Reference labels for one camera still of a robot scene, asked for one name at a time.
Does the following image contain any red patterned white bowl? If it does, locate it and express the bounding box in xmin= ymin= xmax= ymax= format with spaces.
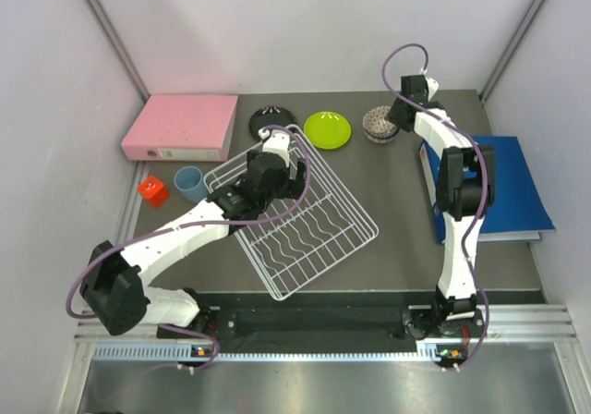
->
xmin=362 ymin=105 xmax=397 ymax=135

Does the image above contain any blue patterned bowl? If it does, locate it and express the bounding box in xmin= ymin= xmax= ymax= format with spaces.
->
xmin=364 ymin=128 xmax=400 ymax=144

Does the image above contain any white wire dish rack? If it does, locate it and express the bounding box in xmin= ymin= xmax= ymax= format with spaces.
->
xmin=202 ymin=124 xmax=380 ymax=302

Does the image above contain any lime green plate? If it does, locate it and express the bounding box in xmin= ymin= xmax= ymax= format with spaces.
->
xmin=303 ymin=111 xmax=352 ymax=151

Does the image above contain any blue plastic cup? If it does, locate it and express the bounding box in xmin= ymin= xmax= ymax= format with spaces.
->
xmin=174 ymin=165 xmax=208 ymax=204

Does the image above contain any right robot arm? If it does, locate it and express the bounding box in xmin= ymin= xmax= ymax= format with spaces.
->
xmin=387 ymin=74 xmax=495 ymax=336

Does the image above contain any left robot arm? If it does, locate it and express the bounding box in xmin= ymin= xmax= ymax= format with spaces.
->
xmin=79 ymin=151 xmax=309 ymax=337

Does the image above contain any red cube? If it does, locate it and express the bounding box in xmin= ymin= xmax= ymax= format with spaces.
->
xmin=137 ymin=176 xmax=170 ymax=208

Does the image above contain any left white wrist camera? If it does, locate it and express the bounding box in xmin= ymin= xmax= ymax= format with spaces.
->
xmin=259 ymin=128 xmax=291 ymax=165

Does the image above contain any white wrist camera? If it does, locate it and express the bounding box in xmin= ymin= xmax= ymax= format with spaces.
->
xmin=259 ymin=128 xmax=291 ymax=165
xmin=420 ymin=68 xmax=440 ymax=101

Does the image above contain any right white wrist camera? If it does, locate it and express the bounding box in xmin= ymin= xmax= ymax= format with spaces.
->
xmin=420 ymin=68 xmax=440 ymax=101

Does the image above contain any pink ring binder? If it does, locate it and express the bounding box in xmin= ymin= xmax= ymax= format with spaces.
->
xmin=121 ymin=94 xmax=238 ymax=162

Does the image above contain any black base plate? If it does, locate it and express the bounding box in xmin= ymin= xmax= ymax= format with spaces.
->
xmin=155 ymin=288 xmax=467 ymax=341

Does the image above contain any blue ring binder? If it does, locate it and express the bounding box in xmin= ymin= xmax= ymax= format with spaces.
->
xmin=418 ymin=135 xmax=556 ymax=246

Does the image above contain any white cable duct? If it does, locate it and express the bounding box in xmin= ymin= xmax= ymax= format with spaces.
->
xmin=91 ymin=342 xmax=467 ymax=363

